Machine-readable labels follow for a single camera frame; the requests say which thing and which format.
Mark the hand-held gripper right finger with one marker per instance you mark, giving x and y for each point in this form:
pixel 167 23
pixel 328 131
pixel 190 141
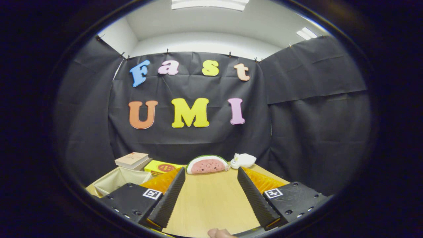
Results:
pixel 256 201

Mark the grey book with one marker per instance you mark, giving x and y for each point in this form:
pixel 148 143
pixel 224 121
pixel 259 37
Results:
pixel 146 164

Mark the beige book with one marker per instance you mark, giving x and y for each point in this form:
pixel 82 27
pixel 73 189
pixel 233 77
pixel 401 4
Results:
pixel 132 158

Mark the watermelon slice plush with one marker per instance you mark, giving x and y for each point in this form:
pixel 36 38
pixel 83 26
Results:
pixel 206 165

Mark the small ceiling light panel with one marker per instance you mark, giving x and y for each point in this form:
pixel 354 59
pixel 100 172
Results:
pixel 306 33

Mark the cream fabric storage box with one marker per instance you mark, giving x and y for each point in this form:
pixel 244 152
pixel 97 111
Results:
pixel 115 178

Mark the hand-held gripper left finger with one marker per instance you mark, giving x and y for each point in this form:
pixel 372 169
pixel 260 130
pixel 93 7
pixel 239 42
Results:
pixel 172 198

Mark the white plush toy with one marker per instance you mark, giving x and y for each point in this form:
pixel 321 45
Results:
pixel 244 160

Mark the long ceiling light panel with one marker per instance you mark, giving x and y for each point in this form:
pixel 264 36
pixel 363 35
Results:
pixel 208 4

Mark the black backdrop cloth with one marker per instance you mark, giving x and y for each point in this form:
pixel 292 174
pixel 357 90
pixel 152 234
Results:
pixel 205 142

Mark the yellow book with red circle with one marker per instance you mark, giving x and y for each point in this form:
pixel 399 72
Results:
pixel 158 167

